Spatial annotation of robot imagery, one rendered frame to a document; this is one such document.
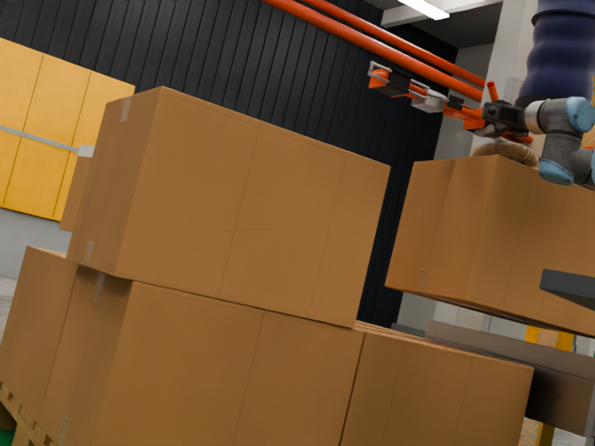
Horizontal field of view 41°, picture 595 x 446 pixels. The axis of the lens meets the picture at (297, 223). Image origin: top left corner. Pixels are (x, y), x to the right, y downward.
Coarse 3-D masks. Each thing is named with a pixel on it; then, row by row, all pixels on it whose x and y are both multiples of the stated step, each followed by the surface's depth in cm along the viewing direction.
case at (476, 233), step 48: (432, 192) 234; (480, 192) 214; (528, 192) 216; (576, 192) 224; (432, 240) 227; (480, 240) 209; (528, 240) 216; (576, 240) 224; (432, 288) 221; (480, 288) 210; (528, 288) 217
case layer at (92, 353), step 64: (64, 256) 220; (64, 320) 194; (128, 320) 160; (192, 320) 167; (256, 320) 175; (64, 384) 181; (128, 384) 161; (192, 384) 168; (256, 384) 176; (320, 384) 184; (384, 384) 194; (448, 384) 205; (512, 384) 216
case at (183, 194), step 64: (128, 128) 174; (192, 128) 165; (256, 128) 173; (128, 192) 163; (192, 192) 166; (256, 192) 173; (320, 192) 181; (384, 192) 190; (128, 256) 160; (192, 256) 167; (256, 256) 174; (320, 256) 182; (320, 320) 183
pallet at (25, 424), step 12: (0, 384) 230; (0, 396) 227; (12, 396) 215; (0, 408) 235; (12, 408) 212; (24, 408) 204; (0, 420) 235; (12, 420) 237; (24, 420) 201; (24, 432) 199; (36, 432) 189; (12, 444) 204; (24, 444) 195; (36, 444) 187; (48, 444) 184
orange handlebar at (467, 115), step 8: (376, 80) 212; (416, 88) 215; (408, 96) 221; (416, 96) 221; (464, 104) 224; (448, 112) 226; (456, 112) 223; (464, 112) 224; (472, 112) 226; (464, 120) 231; (504, 136) 238; (528, 136) 237
